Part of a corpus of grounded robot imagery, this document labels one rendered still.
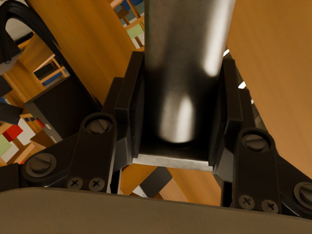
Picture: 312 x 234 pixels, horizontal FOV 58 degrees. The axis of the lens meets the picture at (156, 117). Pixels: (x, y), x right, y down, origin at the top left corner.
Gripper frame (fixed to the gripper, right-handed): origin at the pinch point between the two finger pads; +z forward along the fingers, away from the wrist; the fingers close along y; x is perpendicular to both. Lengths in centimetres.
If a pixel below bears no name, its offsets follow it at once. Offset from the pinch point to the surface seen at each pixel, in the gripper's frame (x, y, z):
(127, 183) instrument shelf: -30.3, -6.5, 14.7
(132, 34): -326, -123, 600
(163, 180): -41.7, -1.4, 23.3
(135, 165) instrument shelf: -29.0, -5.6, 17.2
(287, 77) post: -6.1, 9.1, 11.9
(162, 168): -39.9, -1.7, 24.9
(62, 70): -526, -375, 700
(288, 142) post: -13.6, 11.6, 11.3
